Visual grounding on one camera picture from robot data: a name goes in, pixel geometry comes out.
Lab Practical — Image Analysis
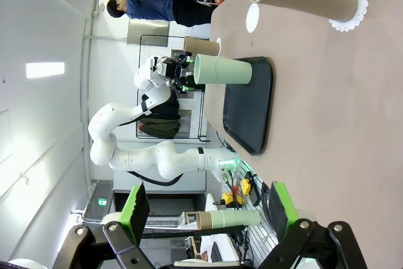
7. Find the black plastic serving tray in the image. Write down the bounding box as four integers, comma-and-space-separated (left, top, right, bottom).
222, 56, 275, 156

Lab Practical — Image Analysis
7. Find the rectangular ceiling light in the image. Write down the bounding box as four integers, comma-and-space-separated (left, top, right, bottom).
25, 61, 65, 79

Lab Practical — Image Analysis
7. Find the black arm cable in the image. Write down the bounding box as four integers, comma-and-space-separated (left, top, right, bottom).
127, 170, 184, 186

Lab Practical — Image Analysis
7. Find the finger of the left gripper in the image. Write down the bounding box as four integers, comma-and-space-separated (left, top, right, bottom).
174, 75, 195, 94
176, 54, 195, 66

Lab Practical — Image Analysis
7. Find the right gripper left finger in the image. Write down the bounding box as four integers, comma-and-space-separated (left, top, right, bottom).
53, 182, 158, 269

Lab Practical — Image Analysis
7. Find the black hanging jacket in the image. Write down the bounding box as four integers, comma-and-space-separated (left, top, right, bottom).
140, 91, 181, 122

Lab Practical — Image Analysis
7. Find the spare brown paper cup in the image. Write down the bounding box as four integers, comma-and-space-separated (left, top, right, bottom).
196, 211, 212, 231

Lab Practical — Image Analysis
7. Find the spare mint green cup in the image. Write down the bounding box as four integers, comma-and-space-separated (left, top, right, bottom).
210, 209, 263, 229

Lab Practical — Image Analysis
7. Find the slotted aluminium base plate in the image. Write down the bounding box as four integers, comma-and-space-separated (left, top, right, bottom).
225, 155, 286, 265

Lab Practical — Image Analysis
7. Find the black metal clothes rack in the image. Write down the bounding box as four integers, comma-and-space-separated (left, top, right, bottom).
135, 33, 212, 143

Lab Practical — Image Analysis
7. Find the grey wall panel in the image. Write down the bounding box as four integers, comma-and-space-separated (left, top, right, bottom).
127, 19, 171, 49

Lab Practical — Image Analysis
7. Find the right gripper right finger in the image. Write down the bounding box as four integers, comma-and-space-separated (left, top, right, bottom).
261, 181, 368, 269

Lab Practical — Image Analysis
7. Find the olive hanging garment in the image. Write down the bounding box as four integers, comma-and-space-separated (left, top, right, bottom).
137, 117, 181, 140

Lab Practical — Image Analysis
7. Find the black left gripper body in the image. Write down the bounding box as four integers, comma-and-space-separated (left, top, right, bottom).
162, 57, 183, 79

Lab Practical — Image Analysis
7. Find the tall mint green cup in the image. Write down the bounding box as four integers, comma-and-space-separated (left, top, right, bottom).
193, 54, 253, 86

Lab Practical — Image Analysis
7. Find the black flat mounting plate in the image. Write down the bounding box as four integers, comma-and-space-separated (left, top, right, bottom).
251, 171, 263, 207

